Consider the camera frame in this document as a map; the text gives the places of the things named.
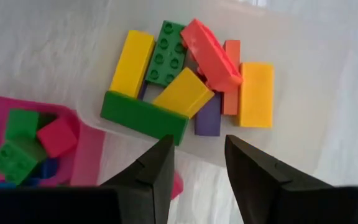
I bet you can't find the yellow-orange long block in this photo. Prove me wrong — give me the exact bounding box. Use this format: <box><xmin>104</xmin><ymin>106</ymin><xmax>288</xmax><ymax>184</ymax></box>
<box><xmin>237</xmin><ymin>62</ymin><xmax>275</xmax><ymax>129</ymax></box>

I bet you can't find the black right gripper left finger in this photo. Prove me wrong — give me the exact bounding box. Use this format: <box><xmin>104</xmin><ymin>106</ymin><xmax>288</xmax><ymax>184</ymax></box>
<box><xmin>0</xmin><ymin>134</ymin><xmax>176</xmax><ymax>224</ymax></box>

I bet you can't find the yellow long block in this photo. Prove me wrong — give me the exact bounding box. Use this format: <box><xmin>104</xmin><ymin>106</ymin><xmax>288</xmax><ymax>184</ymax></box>
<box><xmin>108</xmin><ymin>29</ymin><xmax>157</xmax><ymax>100</ymax></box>

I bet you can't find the green studded brick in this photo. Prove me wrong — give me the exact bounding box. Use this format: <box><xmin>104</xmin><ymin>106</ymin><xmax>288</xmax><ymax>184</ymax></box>
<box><xmin>145</xmin><ymin>20</ymin><xmax>188</xmax><ymax>88</ymax></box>

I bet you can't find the clear plastic bin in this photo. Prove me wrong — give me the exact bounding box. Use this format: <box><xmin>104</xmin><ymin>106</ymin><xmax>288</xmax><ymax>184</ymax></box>
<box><xmin>73</xmin><ymin>0</ymin><xmax>332</xmax><ymax>175</ymax></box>

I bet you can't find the red-orange studded brick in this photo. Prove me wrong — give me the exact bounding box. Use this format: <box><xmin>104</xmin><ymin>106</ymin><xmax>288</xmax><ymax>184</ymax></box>
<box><xmin>180</xmin><ymin>17</ymin><xmax>244</xmax><ymax>93</ymax></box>

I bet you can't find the small blue studded block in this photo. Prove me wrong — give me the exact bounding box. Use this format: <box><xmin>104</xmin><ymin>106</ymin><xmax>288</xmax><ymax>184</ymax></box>
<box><xmin>0</xmin><ymin>179</ymin><xmax>19</xmax><ymax>190</ymax></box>

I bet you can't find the small green studded block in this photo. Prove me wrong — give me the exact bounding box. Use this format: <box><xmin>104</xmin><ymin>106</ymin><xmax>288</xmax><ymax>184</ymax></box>
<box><xmin>0</xmin><ymin>138</ymin><xmax>48</xmax><ymax>187</ymax></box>

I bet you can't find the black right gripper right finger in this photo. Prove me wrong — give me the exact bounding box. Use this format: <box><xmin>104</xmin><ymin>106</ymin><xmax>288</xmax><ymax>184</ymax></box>
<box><xmin>224</xmin><ymin>134</ymin><xmax>358</xmax><ymax>224</ymax></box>

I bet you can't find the red plastic bin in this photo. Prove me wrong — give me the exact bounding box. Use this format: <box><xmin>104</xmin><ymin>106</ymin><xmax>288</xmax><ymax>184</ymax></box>
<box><xmin>0</xmin><ymin>92</ymin><xmax>107</xmax><ymax>191</ymax></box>

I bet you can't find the green long block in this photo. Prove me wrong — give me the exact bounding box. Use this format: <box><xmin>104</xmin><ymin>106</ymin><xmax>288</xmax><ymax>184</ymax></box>
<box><xmin>99</xmin><ymin>90</ymin><xmax>190</xmax><ymax>147</ymax></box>

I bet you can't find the purple long block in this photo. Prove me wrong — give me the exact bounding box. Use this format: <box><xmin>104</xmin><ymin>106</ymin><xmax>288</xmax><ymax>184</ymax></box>
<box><xmin>137</xmin><ymin>80</ymin><xmax>149</xmax><ymax>101</ymax></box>
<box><xmin>193</xmin><ymin>91</ymin><xmax>223</xmax><ymax>138</ymax></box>

